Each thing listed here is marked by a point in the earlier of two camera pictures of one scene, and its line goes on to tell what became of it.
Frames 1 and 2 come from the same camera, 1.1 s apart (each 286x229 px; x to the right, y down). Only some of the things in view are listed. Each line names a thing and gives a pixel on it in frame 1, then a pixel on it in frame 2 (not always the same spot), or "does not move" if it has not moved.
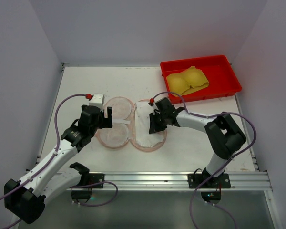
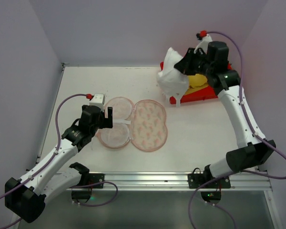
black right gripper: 159,118 to 190,63
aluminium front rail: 144,181 does not move
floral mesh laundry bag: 123,131 does not move
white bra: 143,109 to 173,83
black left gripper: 102,118 does not move
